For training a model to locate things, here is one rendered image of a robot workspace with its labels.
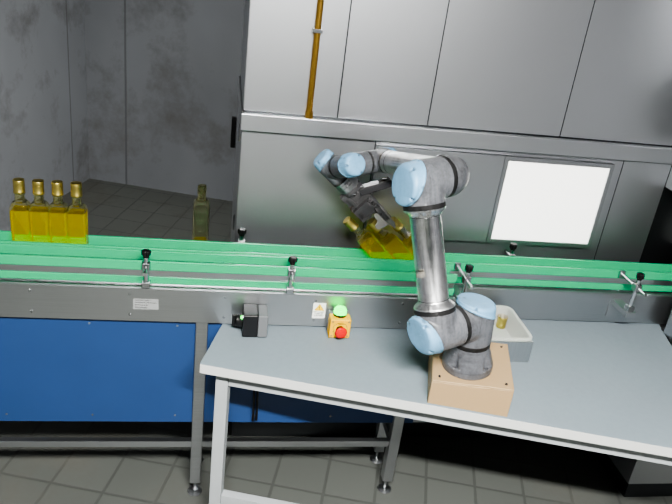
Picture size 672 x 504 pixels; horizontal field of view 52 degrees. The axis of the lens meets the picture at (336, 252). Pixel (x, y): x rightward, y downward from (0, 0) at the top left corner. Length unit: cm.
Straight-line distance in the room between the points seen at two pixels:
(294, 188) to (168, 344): 69
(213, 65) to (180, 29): 33
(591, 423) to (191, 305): 129
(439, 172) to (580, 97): 93
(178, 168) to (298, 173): 310
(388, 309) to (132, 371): 90
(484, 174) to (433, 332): 85
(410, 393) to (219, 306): 68
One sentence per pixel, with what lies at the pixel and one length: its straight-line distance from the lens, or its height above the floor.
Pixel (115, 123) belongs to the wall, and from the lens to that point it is 557.
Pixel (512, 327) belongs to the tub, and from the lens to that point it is 250.
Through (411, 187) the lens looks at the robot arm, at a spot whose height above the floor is 140.
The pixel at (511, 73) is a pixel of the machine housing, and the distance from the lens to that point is 253.
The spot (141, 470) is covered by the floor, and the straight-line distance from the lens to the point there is 291.
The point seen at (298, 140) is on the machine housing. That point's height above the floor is 131.
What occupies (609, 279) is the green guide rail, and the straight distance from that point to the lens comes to 277.
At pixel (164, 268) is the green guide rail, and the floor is 94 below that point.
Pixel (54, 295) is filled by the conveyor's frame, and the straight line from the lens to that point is 234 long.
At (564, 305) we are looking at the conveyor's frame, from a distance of 271.
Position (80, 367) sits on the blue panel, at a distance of 250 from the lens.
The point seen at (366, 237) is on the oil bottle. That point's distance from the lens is 238.
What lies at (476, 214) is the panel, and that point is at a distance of 261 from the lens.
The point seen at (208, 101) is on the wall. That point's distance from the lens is 526.
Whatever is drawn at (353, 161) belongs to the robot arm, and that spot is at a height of 134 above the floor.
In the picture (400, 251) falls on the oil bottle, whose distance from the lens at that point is 242.
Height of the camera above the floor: 197
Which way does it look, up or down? 25 degrees down
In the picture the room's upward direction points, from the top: 7 degrees clockwise
